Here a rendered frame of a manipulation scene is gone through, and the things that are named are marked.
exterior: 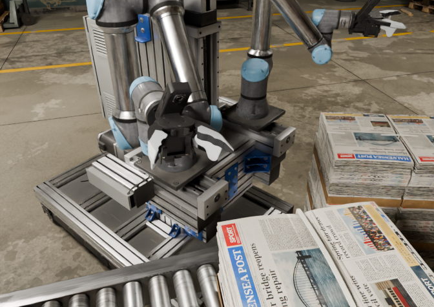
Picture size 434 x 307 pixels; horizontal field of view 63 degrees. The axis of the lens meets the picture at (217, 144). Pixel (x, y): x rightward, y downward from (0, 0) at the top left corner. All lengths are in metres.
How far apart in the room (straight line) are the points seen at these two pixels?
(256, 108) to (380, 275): 1.00
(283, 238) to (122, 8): 0.69
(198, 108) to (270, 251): 0.41
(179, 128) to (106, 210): 1.45
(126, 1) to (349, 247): 0.79
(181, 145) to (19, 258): 1.72
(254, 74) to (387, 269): 0.98
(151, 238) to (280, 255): 1.23
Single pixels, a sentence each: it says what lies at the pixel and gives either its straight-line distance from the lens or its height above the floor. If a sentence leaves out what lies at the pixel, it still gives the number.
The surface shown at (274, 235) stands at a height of 1.03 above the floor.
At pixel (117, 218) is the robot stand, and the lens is 2.03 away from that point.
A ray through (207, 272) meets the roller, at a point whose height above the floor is 0.80.
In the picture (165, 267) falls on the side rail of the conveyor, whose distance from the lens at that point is 1.01.
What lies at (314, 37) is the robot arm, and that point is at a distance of 1.48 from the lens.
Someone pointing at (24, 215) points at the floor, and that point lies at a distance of 2.57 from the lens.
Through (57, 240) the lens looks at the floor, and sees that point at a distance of 2.32.
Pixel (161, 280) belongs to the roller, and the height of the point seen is 0.80.
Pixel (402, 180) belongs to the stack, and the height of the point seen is 0.74.
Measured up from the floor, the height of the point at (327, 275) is 1.03.
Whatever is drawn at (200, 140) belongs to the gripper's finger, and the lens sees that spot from 0.70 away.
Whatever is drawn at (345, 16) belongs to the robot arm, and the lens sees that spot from 1.60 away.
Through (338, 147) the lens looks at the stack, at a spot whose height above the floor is 0.83.
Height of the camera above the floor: 1.59
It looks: 33 degrees down
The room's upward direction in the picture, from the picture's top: straight up
